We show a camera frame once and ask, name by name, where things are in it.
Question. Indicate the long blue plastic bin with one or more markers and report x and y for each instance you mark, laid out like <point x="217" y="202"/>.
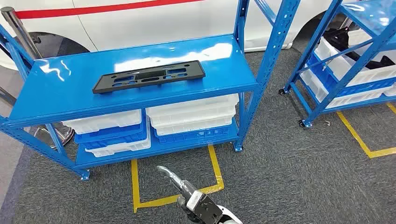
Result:
<point x="323" y="77"/>

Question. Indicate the yellow floor tape square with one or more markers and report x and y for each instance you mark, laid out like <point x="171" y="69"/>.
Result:
<point x="352" y="130"/>
<point x="135" y="185"/>

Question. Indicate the blue metal shelf rack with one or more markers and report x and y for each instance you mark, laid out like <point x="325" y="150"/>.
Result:
<point x="77" y="92"/>
<point x="368" y="14"/>

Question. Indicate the black plastic car part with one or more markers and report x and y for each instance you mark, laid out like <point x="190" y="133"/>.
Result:
<point x="337" y="38"/>

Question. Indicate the white car with red stripe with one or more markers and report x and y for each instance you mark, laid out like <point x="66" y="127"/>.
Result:
<point x="154" y="24"/>

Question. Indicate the wide blue plastic bin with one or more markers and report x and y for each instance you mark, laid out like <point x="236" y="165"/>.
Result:
<point x="191" y="137"/>

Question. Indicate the black plastic plate bracket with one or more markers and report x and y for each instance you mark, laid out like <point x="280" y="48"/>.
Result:
<point x="191" y="71"/>

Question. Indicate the long white plastic bin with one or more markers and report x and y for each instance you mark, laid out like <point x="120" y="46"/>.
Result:
<point x="340" y="66"/>
<point x="359" y="37"/>
<point x="312" y="86"/>

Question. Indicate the wide white plastic bin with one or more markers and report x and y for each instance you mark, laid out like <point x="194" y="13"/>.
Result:
<point x="191" y="129"/>
<point x="191" y="120"/>
<point x="191" y="106"/>

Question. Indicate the small white plastic bin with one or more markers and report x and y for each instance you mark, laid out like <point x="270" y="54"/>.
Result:
<point x="102" y="122"/>
<point x="117" y="150"/>

